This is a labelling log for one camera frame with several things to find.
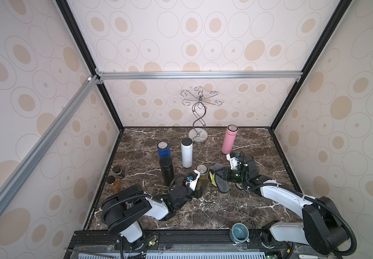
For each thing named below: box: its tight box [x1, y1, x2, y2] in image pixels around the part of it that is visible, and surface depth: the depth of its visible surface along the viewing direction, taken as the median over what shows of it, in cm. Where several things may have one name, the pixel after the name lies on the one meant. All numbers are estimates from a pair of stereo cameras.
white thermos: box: [180, 137, 194, 169], surface depth 91 cm
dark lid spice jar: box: [112, 165, 126, 179], surface depth 90 cm
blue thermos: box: [157, 140, 171, 160], surface depth 85 cm
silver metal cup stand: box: [180, 86, 223, 145], surface depth 102 cm
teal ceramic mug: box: [229, 222, 251, 244], surface depth 74 cm
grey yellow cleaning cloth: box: [208, 162, 231, 194], surface depth 82 cm
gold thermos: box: [195, 163, 210, 191], surface depth 75 cm
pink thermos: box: [220, 124, 239, 155], surface depth 95 cm
